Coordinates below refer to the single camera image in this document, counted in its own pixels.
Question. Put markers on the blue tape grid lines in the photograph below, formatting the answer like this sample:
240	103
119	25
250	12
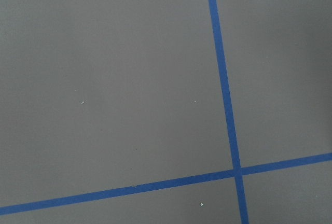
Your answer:
237	172

